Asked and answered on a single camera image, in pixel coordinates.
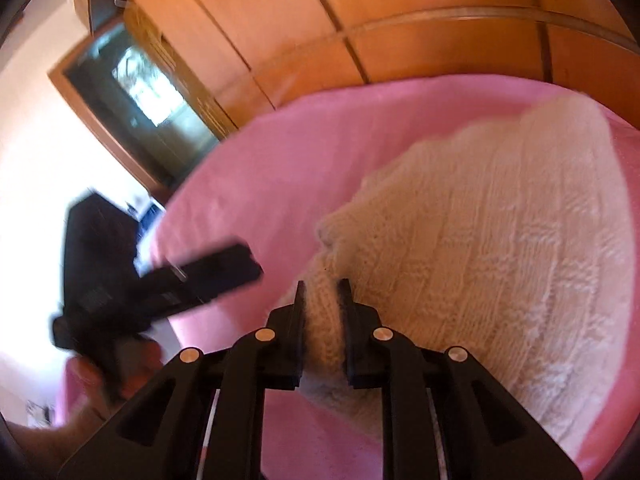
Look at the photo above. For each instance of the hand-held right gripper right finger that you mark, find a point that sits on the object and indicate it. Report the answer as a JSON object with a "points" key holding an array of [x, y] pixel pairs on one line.
{"points": [[357, 345]]}

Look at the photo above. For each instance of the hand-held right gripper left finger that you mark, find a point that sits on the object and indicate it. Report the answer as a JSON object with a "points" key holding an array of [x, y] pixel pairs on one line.
{"points": [[292, 345]]}

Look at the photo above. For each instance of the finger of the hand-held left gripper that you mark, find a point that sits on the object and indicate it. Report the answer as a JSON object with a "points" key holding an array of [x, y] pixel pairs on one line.
{"points": [[210, 275]]}

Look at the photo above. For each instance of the white knit sweater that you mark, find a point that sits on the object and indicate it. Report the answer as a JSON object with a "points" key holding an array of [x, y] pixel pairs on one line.
{"points": [[490, 260]]}

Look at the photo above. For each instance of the person's left hand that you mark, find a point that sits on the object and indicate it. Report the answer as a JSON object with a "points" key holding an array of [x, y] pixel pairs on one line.
{"points": [[85, 380]]}

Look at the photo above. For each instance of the pink blanket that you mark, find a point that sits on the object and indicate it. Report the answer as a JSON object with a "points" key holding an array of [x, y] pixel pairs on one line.
{"points": [[260, 180]]}

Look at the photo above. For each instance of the wooden framed door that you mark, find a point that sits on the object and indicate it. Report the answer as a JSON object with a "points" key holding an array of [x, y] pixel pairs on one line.
{"points": [[125, 95]]}

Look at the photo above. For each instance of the wooden wardrobe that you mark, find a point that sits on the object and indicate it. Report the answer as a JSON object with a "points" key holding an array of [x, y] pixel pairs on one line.
{"points": [[310, 20]]}

